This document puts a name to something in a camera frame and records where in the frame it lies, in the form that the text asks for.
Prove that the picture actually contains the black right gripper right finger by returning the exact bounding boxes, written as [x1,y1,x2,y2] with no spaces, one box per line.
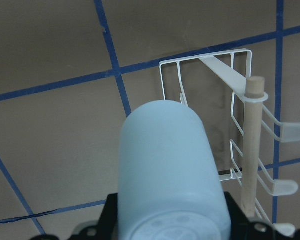
[224,192,300,240]

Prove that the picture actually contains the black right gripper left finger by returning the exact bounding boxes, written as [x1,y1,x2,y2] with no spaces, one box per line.
[33,193,120,240]

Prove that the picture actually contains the light blue plastic cup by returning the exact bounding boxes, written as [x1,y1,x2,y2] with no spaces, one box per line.
[118,100,231,240]

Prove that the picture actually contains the white wire cup rack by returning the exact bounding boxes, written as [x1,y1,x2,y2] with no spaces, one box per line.
[159,48,300,237]

